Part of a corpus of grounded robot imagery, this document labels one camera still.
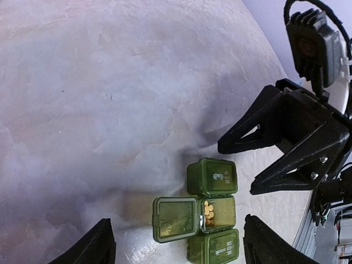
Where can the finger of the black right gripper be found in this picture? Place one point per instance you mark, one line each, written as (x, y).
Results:
(321, 152)
(266, 123)

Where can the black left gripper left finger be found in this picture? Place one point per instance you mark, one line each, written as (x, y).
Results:
(96, 246)

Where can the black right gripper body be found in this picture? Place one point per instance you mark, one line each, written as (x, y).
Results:
(307, 111)

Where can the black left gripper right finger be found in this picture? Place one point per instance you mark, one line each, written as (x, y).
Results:
(263, 245)

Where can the green pill organizer box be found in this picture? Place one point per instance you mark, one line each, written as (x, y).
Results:
(206, 217)

